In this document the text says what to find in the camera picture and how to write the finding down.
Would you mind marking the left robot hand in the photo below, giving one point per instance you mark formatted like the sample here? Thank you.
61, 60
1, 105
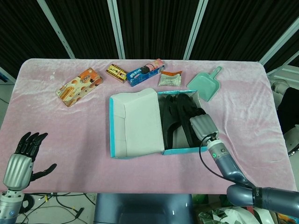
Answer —
18, 170

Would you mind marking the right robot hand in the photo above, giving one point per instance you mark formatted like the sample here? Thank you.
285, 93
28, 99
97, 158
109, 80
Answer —
204, 127

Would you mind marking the black rubber slipper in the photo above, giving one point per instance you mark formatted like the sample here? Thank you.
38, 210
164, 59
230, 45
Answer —
170, 121
184, 107

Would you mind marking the teal cardboard shoe box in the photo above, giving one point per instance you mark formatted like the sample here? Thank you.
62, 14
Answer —
142, 126

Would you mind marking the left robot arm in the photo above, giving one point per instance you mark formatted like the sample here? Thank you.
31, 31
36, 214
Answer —
9, 207

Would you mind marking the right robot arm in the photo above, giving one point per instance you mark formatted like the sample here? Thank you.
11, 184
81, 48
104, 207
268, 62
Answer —
229, 165

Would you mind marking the blue cookie box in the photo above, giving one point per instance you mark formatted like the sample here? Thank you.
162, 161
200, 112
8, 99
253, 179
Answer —
144, 72

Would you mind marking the orange biscuit box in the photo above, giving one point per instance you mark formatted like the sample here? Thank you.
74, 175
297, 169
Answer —
78, 87

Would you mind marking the small yellow red box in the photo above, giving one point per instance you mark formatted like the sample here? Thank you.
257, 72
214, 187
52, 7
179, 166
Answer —
116, 72

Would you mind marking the mint green dustpan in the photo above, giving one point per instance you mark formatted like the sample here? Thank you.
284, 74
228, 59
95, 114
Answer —
203, 86

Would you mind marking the silver snack packet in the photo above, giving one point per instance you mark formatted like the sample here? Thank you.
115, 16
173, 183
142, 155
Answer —
169, 79

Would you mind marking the pink plush tablecloth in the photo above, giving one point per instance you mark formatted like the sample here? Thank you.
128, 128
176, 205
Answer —
70, 140

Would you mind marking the black bulky object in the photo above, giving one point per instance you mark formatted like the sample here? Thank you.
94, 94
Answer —
289, 109

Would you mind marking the green white patterned bag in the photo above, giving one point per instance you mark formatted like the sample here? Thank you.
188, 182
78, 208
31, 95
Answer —
210, 217

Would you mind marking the blue-grey robot torso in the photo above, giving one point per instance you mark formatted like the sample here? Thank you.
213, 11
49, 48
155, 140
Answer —
142, 210

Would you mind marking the white partition post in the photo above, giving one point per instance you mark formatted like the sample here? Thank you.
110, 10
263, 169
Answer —
116, 30
279, 43
195, 30
57, 30

